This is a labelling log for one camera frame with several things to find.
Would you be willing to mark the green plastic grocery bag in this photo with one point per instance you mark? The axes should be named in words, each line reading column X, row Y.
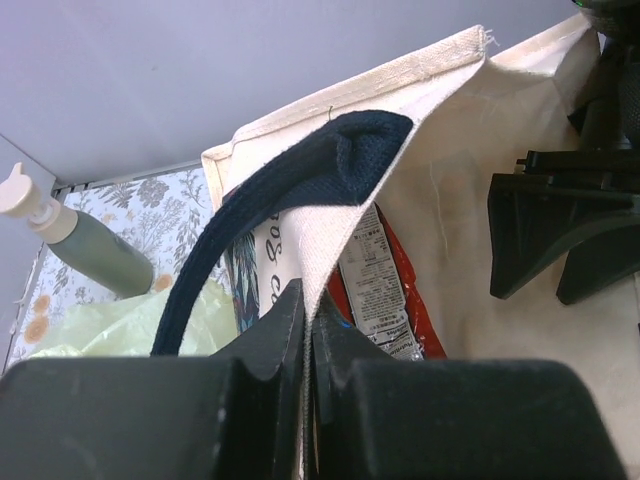
column 127, row 328

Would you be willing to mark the beige canvas tote bag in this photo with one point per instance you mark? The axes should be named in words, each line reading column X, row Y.
column 420, row 137

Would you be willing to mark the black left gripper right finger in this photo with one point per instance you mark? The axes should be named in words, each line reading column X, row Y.
column 382, row 418

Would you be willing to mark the floral patterned table mat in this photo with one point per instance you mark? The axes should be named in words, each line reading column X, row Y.
column 160, row 215

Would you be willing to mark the red white snack bag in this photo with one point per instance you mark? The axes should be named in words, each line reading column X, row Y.
column 374, row 287

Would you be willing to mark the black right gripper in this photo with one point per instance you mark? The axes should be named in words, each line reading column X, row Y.
column 578, row 204

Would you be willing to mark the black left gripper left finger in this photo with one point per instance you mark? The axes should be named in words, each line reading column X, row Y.
column 232, row 415

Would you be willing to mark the grey pump soap bottle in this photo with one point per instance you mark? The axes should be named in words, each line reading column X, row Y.
column 78, row 239

